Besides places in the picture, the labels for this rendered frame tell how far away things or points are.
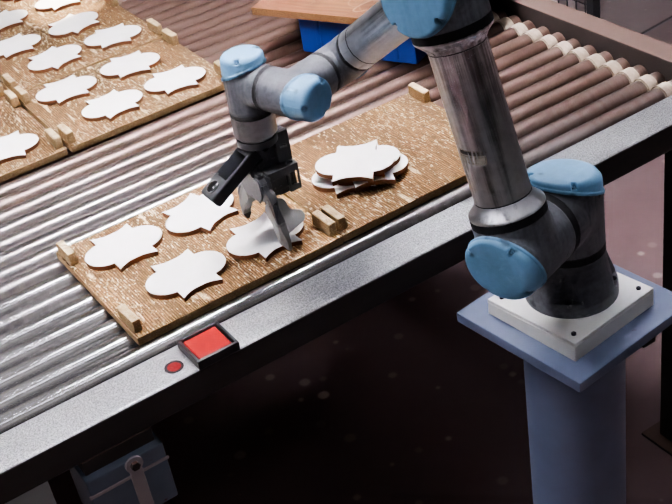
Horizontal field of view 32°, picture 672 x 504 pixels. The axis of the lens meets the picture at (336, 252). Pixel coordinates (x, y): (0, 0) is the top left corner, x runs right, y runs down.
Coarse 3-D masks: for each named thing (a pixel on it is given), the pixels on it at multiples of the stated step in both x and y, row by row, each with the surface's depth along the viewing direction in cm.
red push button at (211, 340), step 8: (216, 328) 194; (200, 336) 193; (208, 336) 192; (216, 336) 192; (224, 336) 192; (184, 344) 192; (192, 344) 191; (200, 344) 191; (208, 344) 191; (216, 344) 190; (224, 344) 190; (192, 352) 190; (200, 352) 189; (208, 352) 189
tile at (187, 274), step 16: (192, 256) 209; (208, 256) 208; (224, 256) 208; (160, 272) 206; (176, 272) 206; (192, 272) 205; (208, 272) 204; (160, 288) 202; (176, 288) 202; (192, 288) 201
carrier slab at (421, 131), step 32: (352, 128) 241; (384, 128) 239; (416, 128) 238; (448, 128) 236; (416, 160) 227; (448, 160) 226; (288, 192) 224; (320, 192) 223; (352, 192) 221; (384, 192) 219; (416, 192) 218; (352, 224) 212
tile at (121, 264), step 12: (132, 228) 220; (144, 228) 219; (156, 228) 219; (96, 240) 218; (108, 240) 218; (120, 240) 217; (132, 240) 216; (144, 240) 216; (156, 240) 215; (96, 252) 215; (108, 252) 214; (120, 252) 214; (132, 252) 213; (144, 252) 212; (156, 252) 212; (96, 264) 211; (108, 264) 211; (120, 264) 210
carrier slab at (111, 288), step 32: (192, 192) 229; (128, 224) 223; (160, 224) 221; (224, 224) 218; (160, 256) 213; (288, 256) 207; (96, 288) 207; (128, 288) 206; (224, 288) 202; (160, 320) 197
